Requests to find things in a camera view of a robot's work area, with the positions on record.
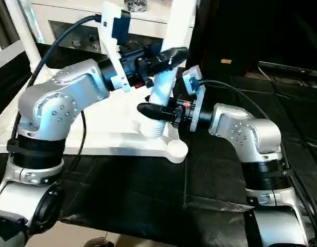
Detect white plastic table leg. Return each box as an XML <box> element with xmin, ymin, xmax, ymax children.
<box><xmin>140</xmin><ymin>0</ymin><xmax>198</xmax><ymax>138</ymax></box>
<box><xmin>3</xmin><ymin>0</ymin><xmax>44</xmax><ymax>74</ymax></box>

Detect dark grey curtain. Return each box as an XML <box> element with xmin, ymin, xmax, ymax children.
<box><xmin>0</xmin><ymin>0</ymin><xmax>17</xmax><ymax>49</ymax></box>

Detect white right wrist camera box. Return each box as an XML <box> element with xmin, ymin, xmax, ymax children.
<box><xmin>182</xmin><ymin>66</ymin><xmax>207</xmax><ymax>130</ymax></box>

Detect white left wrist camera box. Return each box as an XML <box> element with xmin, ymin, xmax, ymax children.
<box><xmin>99</xmin><ymin>2</ymin><xmax>134</xmax><ymax>93</ymax></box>

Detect crumpled silver object on cabinet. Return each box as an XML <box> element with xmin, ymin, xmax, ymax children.
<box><xmin>124</xmin><ymin>0</ymin><xmax>148</xmax><ymax>12</ymax></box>

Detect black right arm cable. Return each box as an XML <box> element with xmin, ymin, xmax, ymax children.
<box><xmin>197</xmin><ymin>79</ymin><xmax>317</xmax><ymax>230</ymax></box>

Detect black work mat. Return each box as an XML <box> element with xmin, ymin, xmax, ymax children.
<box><xmin>0</xmin><ymin>44</ymin><xmax>317</xmax><ymax>247</ymax></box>

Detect white glass-door cabinet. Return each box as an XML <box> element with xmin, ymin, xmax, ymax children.
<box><xmin>30</xmin><ymin>0</ymin><xmax>196</xmax><ymax>55</ymax></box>

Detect dark left robot foot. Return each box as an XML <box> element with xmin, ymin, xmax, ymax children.
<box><xmin>86</xmin><ymin>238</ymin><xmax>115</xmax><ymax>247</ymax></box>

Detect white plastic table top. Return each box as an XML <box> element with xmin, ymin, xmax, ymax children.
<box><xmin>0</xmin><ymin>67</ymin><xmax>189</xmax><ymax>164</ymax></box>

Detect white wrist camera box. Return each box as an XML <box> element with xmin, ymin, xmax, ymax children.
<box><xmin>182</xmin><ymin>66</ymin><xmax>207</xmax><ymax>130</ymax></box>
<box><xmin>99</xmin><ymin>2</ymin><xmax>134</xmax><ymax>93</ymax></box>

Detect black metal bar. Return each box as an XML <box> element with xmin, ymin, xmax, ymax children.
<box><xmin>257</xmin><ymin>61</ymin><xmax>317</xmax><ymax>77</ymax></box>

